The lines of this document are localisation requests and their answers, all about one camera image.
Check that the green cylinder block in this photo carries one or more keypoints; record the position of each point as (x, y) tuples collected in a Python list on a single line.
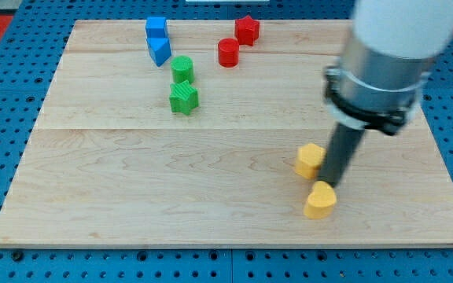
[(182, 69)]

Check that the red cylinder block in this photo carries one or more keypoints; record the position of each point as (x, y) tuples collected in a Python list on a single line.
[(228, 52)]

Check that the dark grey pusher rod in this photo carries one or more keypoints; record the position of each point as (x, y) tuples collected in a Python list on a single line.
[(342, 145)]

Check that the red star block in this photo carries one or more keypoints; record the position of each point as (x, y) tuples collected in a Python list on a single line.
[(247, 30)]

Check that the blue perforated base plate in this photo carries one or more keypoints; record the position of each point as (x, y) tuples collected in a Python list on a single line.
[(33, 37)]

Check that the green star block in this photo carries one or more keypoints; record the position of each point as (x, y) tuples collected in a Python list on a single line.
[(183, 97)]

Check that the yellow heart block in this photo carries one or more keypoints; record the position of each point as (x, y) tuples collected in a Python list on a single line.
[(321, 201)]

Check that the blue cube block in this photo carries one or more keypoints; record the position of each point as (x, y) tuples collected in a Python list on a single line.
[(156, 27)]

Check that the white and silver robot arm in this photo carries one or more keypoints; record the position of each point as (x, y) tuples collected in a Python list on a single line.
[(377, 81)]

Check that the light wooden board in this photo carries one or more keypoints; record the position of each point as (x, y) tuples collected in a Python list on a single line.
[(108, 165)]

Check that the yellow hexagon block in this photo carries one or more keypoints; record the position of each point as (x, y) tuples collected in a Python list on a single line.
[(309, 159)]

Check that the blue triangle block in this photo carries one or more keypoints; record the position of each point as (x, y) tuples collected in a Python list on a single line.
[(159, 50)]

